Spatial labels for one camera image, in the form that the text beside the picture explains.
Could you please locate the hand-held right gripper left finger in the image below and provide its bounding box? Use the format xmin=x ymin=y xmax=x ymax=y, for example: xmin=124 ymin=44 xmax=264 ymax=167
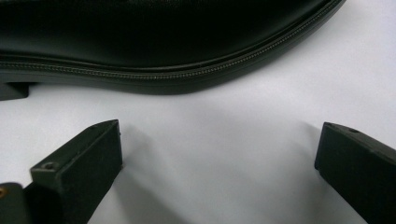
xmin=22 ymin=119 xmax=123 ymax=224

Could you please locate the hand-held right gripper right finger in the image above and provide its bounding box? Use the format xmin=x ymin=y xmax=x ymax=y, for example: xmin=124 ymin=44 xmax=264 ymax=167
xmin=314 ymin=121 xmax=396 ymax=224

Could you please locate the black leather shoe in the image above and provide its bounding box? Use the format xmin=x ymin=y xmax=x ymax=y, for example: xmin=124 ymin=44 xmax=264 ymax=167
xmin=0 ymin=0 xmax=347 ymax=102

